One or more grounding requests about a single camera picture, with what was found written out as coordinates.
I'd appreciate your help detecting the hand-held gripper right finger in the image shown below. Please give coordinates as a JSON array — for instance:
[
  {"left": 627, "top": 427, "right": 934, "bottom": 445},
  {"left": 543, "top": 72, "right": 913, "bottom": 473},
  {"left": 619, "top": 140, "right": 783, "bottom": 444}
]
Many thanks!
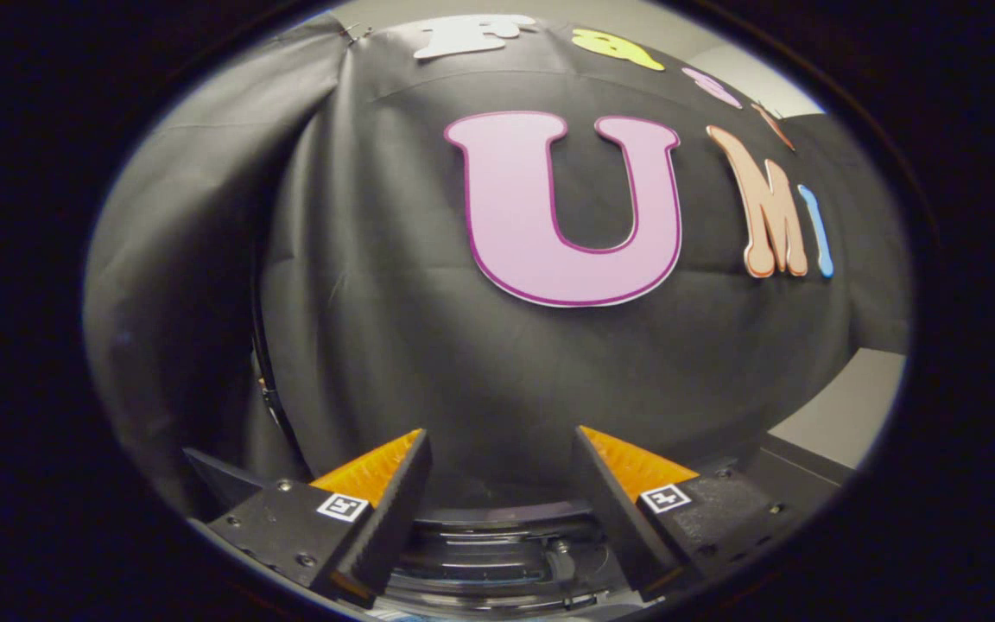
[{"left": 574, "top": 425, "right": 798, "bottom": 603}]

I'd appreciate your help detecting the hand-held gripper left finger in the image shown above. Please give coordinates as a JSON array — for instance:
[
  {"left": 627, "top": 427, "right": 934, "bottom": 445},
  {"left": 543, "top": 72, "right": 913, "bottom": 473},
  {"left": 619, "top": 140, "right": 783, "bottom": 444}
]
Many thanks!
[{"left": 204, "top": 428, "right": 434, "bottom": 610}]

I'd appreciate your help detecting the white cabinet with dark top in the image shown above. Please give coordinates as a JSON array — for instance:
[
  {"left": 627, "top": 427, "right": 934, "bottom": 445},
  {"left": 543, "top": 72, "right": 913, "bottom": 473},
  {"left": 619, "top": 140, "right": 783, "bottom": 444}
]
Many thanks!
[{"left": 722, "top": 347, "right": 909, "bottom": 519}]

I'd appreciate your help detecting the black backdrop cloth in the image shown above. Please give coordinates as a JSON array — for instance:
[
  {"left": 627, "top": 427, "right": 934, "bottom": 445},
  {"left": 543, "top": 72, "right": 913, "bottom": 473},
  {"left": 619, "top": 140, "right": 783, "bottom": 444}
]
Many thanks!
[{"left": 83, "top": 13, "right": 911, "bottom": 519}]

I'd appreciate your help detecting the grey washing machine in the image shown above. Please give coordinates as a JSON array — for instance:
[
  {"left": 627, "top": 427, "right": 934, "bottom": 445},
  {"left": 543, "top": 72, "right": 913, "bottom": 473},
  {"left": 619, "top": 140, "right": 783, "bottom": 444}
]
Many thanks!
[{"left": 385, "top": 518, "right": 637, "bottom": 619}]

